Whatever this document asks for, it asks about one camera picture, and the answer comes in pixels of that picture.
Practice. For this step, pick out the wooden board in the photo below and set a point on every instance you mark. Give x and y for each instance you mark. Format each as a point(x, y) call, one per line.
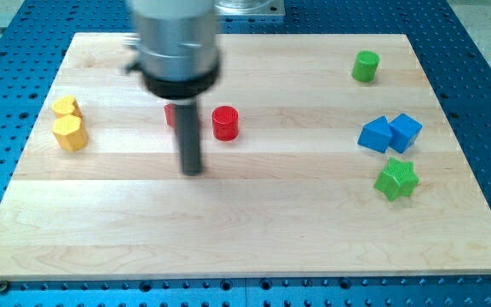
point(292, 195)

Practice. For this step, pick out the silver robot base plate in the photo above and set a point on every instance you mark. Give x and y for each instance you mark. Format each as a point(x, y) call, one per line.
point(251, 7)

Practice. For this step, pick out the red block behind rod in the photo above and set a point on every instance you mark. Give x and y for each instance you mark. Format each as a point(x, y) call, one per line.
point(169, 115)

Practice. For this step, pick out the left board clamp screw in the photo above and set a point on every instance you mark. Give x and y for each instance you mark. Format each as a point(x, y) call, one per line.
point(4, 286)

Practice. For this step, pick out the yellow hexagon block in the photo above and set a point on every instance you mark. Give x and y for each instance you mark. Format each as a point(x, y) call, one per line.
point(70, 133)

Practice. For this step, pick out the red cylinder block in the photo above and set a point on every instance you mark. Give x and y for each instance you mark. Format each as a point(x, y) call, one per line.
point(225, 123)

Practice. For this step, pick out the yellow heart block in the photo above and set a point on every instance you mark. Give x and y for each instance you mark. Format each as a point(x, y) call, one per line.
point(66, 105)

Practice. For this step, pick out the green star block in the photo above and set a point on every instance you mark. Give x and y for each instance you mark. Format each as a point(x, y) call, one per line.
point(397, 179)

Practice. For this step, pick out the blue triangle block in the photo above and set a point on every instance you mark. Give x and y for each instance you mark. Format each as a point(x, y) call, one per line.
point(376, 135)

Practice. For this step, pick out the green cylinder block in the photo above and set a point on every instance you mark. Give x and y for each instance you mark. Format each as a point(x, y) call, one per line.
point(365, 66)

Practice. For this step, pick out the black pusher rod tool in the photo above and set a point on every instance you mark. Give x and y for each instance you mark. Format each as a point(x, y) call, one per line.
point(186, 121)

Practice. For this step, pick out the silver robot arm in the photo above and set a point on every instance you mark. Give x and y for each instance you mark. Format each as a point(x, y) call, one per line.
point(176, 45)

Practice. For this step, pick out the blue cube block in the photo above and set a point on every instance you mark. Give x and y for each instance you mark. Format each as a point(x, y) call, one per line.
point(404, 131)

